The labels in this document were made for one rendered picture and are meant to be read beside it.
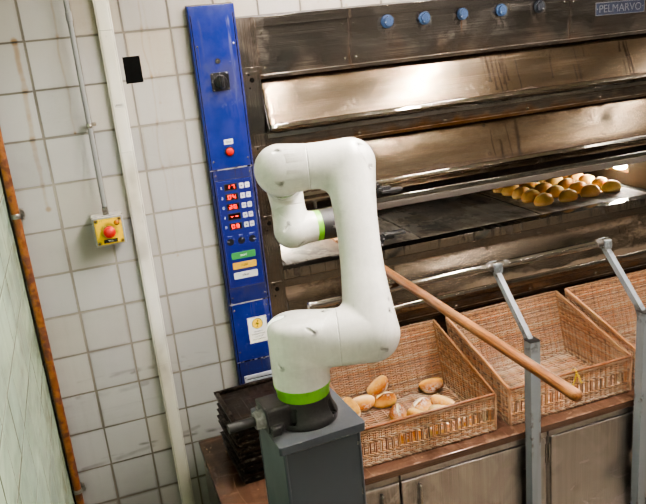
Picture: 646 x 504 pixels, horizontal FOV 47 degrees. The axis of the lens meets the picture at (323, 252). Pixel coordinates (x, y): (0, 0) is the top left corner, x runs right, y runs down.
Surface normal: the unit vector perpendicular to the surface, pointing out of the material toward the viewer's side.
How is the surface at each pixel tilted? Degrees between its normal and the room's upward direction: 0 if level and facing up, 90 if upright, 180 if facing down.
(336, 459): 90
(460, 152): 70
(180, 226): 90
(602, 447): 92
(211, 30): 90
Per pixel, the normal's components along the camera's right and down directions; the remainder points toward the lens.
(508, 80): 0.28, -0.09
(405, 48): 0.33, 0.25
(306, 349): 0.06, 0.27
